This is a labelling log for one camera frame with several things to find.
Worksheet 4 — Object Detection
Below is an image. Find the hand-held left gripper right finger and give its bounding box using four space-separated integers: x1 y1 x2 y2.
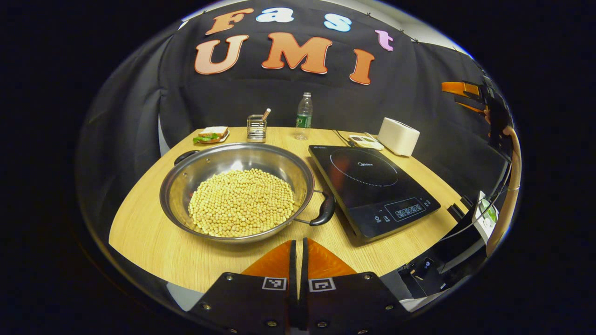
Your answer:
298 237 410 335

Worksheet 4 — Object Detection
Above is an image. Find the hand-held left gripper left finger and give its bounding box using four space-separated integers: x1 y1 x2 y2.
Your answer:
189 240 298 335

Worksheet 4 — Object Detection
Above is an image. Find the steel pot with soybeans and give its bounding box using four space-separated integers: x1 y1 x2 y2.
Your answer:
159 142 337 244

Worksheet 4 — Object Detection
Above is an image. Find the black induction cooktop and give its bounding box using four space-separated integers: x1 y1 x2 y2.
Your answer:
308 145 441 245

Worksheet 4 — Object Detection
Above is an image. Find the white toaster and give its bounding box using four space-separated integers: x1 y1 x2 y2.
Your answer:
378 117 420 157

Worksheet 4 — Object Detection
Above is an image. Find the clear plastic water bottle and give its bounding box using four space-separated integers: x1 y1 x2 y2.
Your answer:
295 92 313 141

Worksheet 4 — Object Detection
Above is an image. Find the sandwich on white plate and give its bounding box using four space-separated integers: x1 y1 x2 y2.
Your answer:
193 126 230 144

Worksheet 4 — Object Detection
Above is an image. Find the black metal frame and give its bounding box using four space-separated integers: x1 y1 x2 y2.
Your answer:
396 205 489 301

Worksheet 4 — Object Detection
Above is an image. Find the metal wire holder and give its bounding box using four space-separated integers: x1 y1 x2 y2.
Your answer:
246 114 267 141

